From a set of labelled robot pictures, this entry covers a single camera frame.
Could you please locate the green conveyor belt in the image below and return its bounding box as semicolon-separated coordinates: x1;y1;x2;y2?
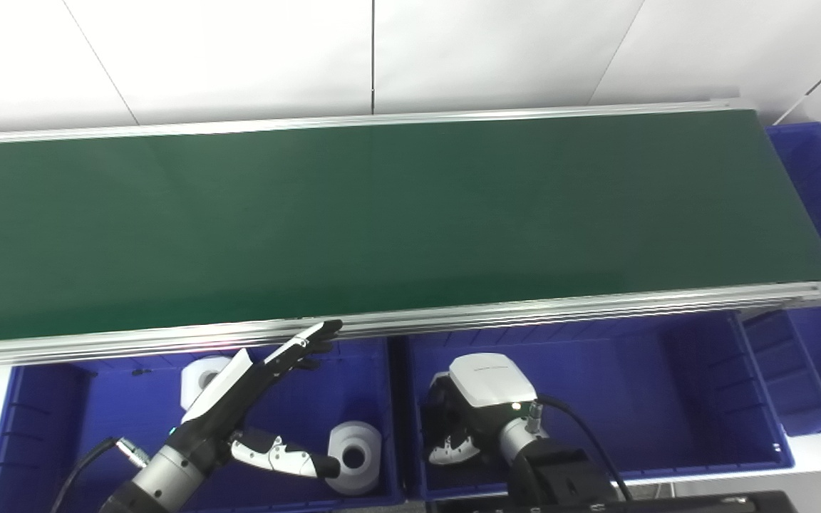
0;98;821;371

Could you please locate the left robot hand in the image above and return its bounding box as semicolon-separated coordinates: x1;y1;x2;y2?
168;319;344;480

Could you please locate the white cylindrical part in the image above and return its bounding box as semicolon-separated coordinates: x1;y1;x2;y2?
325;420;383;497

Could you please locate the white hexagonal part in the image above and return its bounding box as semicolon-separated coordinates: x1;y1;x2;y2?
180;355;233;413

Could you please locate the black robot torso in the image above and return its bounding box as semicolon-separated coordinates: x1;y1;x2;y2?
425;490;800;513

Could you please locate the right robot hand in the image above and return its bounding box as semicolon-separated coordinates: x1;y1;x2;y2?
421;353;539;467

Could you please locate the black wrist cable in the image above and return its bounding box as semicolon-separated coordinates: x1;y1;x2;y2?
51;436;151;513
525;395;632;499

